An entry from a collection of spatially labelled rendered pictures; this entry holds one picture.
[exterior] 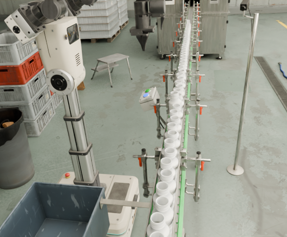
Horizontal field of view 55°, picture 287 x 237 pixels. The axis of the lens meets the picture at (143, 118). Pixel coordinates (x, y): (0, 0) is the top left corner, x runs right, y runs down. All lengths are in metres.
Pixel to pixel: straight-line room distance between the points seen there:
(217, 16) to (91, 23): 3.38
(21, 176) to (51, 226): 1.46
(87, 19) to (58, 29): 6.17
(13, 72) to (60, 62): 1.76
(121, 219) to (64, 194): 0.77
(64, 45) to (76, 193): 0.74
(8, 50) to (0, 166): 1.20
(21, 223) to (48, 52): 0.82
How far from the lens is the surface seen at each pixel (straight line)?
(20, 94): 3.34
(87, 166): 1.90
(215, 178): 2.64
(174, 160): 0.97
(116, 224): 1.94
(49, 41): 1.52
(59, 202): 1.30
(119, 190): 2.15
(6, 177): 2.77
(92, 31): 7.65
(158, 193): 0.82
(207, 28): 5.65
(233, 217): 2.35
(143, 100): 1.46
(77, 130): 1.77
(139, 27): 1.21
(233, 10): 11.21
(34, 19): 1.35
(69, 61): 1.54
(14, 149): 2.62
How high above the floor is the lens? 1.72
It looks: 29 degrees down
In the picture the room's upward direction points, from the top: 4 degrees counter-clockwise
